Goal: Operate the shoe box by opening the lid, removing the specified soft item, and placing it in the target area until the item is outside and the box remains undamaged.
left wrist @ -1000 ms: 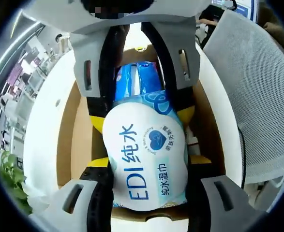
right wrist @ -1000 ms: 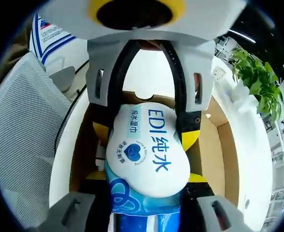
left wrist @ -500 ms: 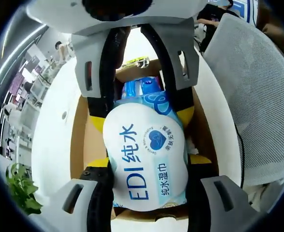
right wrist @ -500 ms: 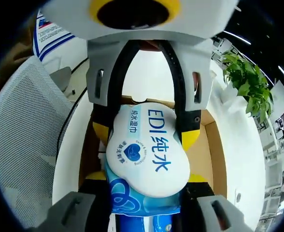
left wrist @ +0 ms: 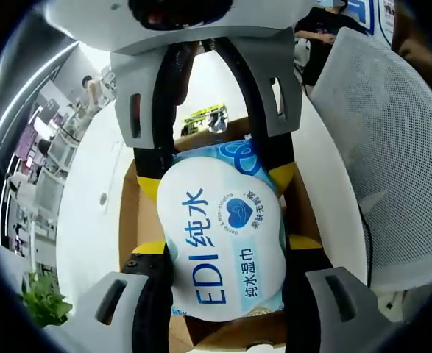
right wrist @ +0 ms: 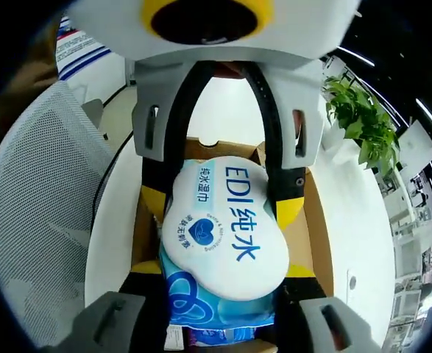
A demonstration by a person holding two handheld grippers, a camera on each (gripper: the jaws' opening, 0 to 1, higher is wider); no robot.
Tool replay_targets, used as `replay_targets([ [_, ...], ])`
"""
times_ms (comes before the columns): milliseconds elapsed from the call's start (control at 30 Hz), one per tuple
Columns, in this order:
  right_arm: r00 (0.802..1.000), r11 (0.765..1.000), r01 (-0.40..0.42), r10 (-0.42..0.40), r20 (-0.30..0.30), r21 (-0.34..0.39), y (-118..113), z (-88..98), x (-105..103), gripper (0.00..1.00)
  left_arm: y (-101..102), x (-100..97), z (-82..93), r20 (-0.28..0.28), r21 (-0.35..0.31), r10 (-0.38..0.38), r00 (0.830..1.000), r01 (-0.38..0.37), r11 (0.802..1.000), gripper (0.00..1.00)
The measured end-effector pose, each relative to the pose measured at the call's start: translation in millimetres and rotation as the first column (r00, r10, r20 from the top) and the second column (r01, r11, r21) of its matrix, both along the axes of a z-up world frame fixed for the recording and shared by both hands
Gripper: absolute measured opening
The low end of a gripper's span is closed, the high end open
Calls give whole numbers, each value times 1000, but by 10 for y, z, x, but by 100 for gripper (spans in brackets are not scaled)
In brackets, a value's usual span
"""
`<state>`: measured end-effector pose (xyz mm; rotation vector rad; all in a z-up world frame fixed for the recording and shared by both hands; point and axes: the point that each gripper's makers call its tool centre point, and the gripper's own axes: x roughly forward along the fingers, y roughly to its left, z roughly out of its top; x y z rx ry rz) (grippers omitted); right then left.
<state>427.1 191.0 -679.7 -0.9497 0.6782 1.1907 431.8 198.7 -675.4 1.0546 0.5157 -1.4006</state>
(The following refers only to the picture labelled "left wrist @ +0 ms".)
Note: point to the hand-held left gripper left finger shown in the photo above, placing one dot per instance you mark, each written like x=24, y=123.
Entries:
x=134, y=316

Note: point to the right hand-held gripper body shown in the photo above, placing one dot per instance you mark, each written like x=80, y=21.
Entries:
x=98, y=22

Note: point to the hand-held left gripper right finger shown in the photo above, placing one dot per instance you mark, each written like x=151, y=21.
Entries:
x=318, y=316

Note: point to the brown cardboard shoe box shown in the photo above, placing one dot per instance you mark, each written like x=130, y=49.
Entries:
x=138, y=220

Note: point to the white blue wet wipes pack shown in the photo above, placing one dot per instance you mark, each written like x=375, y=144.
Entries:
x=215, y=250

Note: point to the black green-edged packet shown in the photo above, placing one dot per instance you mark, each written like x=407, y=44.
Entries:
x=201, y=121

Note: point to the potted green plant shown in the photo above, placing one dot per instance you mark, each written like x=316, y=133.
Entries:
x=46, y=301

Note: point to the long ceiling light strip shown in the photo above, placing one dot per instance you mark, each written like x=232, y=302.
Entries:
x=13, y=110

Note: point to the white mesh office chair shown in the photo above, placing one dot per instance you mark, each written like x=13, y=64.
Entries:
x=385, y=165

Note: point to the white blue wall board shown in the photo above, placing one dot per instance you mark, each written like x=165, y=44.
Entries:
x=370, y=16

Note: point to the purple wall screen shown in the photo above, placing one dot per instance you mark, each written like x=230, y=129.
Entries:
x=27, y=141

